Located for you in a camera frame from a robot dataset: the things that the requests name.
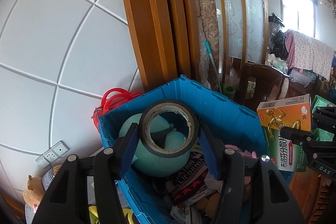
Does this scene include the green frog plush toy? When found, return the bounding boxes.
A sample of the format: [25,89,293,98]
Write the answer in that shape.
[88,204,135,224]

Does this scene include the window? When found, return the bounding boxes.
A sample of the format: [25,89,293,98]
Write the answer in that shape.
[276,0,319,38]

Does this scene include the pink garment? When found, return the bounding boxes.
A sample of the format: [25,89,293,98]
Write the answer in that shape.
[285,30,296,68]

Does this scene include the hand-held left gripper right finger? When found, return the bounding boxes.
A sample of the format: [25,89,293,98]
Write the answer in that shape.
[198,123,305,224]

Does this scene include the rolled patterned carpet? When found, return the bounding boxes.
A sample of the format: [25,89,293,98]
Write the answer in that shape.
[193,0,219,83]

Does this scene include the pink plush toy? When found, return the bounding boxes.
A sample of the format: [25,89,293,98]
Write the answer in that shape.
[224,144,259,161]

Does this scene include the green packet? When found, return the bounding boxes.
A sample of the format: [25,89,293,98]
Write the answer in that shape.
[311,95,336,142]

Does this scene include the teal plush toy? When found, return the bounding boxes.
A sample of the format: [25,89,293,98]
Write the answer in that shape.
[118,112,193,178]

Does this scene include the brown capybara plush toy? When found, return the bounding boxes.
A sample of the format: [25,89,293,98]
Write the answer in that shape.
[22,175,45,212]

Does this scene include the white medicine box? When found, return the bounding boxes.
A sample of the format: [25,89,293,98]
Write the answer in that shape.
[171,204,190,222]
[188,189,221,204]

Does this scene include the green rolled mat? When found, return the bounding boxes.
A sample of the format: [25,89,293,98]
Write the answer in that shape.
[222,85,237,98]

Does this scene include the frosted glass partition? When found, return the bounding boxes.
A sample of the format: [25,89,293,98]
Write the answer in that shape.
[201,0,268,64]

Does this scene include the black printed fabric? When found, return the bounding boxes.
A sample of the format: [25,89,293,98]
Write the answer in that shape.
[168,152,210,205]

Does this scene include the white wall socket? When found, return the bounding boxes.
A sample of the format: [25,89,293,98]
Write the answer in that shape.
[42,150,59,163]

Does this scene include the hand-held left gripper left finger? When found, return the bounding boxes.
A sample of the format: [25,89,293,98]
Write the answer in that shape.
[31,123,139,224]

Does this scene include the red plastic bag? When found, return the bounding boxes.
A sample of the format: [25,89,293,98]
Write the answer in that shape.
[92,88,142,132]

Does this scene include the dark wooden chair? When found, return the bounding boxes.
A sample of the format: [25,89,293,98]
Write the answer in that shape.
[239,63,290,109]

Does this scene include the white single-hole wall plate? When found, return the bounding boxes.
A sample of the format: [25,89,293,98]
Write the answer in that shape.
[51,140,70,158]

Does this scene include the black plastic bags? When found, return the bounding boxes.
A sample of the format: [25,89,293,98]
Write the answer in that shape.
[268,13,289,59]

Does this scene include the teal mop handle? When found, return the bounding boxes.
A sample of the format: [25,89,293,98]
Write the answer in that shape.
[203,42,222,92]

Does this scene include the black tape roll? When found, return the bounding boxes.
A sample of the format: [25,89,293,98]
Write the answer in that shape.
[139,99,200,157]

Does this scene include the orange green medicine box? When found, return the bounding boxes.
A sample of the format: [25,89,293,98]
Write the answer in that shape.
[256,93,313,173]

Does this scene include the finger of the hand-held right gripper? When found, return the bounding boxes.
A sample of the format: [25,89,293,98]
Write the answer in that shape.
[312,106,336,134]
[280,127,336,154]

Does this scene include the blue plastic storage bin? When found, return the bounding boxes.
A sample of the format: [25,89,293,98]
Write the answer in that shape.
[98,74,294,224]

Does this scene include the floral cloth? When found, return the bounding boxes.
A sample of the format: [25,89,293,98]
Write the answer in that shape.
[287,30,335,80]

